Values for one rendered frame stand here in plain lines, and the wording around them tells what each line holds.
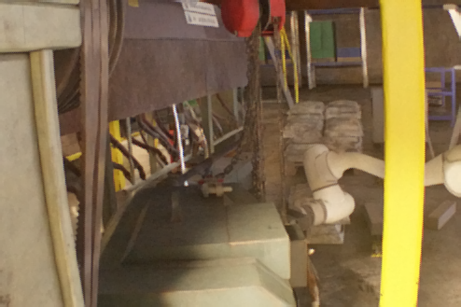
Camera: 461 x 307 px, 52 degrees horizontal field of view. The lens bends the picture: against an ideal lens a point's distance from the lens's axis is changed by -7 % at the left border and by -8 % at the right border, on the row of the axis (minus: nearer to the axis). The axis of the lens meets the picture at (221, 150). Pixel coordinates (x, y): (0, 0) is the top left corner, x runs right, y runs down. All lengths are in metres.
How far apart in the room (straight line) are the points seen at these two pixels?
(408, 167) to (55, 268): 0.92
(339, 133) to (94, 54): 4.50
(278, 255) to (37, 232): 0.53
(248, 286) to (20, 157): 0.46
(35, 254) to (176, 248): 0.44
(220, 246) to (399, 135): 0.54
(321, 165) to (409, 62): 0.70
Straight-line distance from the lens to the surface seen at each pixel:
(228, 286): 0.86
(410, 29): 1.25
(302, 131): 5.06
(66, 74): 0.63
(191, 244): 0.96
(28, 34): 0.52
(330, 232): 3.33
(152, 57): 1.94
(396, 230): 1.32
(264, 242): 0.96
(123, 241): 1.11
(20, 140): 0.55
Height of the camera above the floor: 1.21
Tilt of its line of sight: 10 degrees down
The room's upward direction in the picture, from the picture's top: 4 degrees counter-clockwise
